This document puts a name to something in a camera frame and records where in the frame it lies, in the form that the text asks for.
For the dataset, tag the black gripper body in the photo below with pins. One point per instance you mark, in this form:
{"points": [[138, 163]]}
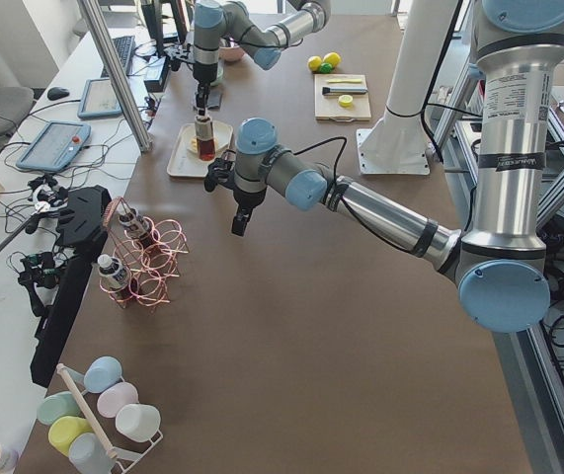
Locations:
{"points": [[204, 75], [247, 198]]}

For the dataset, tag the tea bottle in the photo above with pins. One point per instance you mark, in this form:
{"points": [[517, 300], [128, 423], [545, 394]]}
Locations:
{"points": [[204, 138]]}

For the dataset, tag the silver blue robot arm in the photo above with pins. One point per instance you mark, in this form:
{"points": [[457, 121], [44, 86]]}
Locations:
{"points": [[214, 21], [496, 263]]}

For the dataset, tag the white rectangular serving tray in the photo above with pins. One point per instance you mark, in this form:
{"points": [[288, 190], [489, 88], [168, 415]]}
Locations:
{"points": [[184, 164]]}

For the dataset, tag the tea bottle rack back right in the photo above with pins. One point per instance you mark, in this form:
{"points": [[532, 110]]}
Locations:
{"points": [[136, 227]]}

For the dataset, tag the tea bottle rack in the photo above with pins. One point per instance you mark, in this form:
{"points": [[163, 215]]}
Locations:
{"points": [[136, 227], [115, 275]]}

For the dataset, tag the tea bottle rack back left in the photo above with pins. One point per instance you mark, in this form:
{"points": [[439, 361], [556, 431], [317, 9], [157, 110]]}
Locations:
{"points": [[115, 275]]}

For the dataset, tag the grey folded cloth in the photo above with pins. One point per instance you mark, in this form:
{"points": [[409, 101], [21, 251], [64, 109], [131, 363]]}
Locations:
{"points": [[213, 99]]}

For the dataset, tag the light green bowl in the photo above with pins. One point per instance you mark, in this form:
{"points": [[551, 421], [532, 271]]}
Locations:
{"points": [[220, 74]]}

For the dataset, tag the pink ice bowl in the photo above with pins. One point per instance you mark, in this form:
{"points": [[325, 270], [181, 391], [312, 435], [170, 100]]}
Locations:
{"points": [[230, 51]]}

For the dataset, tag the white round plate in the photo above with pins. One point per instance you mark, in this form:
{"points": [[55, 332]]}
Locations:
{"points": [[222, 136]]}

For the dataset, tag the black computer keyboard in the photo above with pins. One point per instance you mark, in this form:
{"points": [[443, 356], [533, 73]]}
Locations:
{"points": [[125, 47]]}

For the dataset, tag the blue teach pendant far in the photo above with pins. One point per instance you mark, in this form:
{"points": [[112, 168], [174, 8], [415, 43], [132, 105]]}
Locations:
{"points": [[99, 100]]}

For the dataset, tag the blue teach pendant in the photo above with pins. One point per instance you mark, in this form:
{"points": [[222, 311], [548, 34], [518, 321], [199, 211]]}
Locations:
{"points": [[55, 147], [99, 100]]}

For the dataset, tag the whole lemon lower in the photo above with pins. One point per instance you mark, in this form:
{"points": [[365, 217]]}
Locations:
{"points": [[314, 62]]}

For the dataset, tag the whole lemon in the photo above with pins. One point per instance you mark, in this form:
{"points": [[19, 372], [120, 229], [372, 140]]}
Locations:
{"points": [[333, 58], [314, 62]]}

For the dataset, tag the steel muddler black tip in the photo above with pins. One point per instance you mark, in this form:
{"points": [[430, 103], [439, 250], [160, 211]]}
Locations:
{"points": [[331, 90]]}

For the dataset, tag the green lime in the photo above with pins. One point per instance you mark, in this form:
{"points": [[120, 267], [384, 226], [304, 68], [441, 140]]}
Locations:
{"points": [[325, 68]]}

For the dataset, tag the wooden cutting board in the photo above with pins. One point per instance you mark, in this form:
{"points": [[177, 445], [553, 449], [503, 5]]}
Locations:
{"points": [[327, 107]]}

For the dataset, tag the yellow plastic knife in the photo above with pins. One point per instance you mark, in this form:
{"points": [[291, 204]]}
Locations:
{"points": [[344, 80]]}

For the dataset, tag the whole lemon upper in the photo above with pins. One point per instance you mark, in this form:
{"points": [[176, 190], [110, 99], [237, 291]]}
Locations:
{"points": [[333, 58]]}

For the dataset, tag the half lemon slice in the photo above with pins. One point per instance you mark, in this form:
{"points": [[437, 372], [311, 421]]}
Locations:
{"points": [[345, 101]]}

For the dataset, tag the black computer mouse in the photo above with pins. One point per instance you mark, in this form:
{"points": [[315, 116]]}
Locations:
{"points": [[57, 93]]}

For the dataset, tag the blue teach pendant near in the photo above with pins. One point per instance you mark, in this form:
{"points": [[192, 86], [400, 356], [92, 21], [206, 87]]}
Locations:
{"points": [[55, 147]]}

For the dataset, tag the light blue cup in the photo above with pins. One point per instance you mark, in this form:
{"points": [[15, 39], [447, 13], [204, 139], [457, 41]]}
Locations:
{"points": [[103, 373]]}

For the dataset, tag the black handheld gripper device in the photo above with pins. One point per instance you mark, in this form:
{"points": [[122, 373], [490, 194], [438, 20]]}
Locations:
{"points": [[39, 270]]}

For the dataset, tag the pink cup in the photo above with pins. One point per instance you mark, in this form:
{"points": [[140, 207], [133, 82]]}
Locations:
{"points": [[114, 398]]}

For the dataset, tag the white cup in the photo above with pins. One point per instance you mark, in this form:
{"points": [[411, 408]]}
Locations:
{"points": [[138, 422]]}

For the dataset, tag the mint green cup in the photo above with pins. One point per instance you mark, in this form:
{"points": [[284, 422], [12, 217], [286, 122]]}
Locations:
{"points": [[57, 405]]}

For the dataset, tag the yellow cup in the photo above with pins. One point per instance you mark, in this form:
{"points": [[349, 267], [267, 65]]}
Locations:
{"points": [[63, 432]]}

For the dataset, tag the grey blue cup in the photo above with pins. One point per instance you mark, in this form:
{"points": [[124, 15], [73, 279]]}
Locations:
{"points": [[88, 456]]}

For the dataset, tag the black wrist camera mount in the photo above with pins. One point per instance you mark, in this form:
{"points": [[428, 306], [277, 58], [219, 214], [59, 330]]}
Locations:
{"points": [[219, 173], [178, 54]]}

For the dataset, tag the copper wire bottle rack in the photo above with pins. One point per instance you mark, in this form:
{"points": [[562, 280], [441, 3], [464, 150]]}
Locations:
{"points": [[150, 268]]}

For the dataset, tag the aluminium frame post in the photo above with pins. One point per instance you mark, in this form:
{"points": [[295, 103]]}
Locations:
{"points": [[92, 14]]}

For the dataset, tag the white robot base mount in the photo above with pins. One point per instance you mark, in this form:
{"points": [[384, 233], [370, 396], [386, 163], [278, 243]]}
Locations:
{"points": [[397, 144]]}

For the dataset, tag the white wire cup rack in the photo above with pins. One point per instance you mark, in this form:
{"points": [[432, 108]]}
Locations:
{"points": [[125, 452]]}

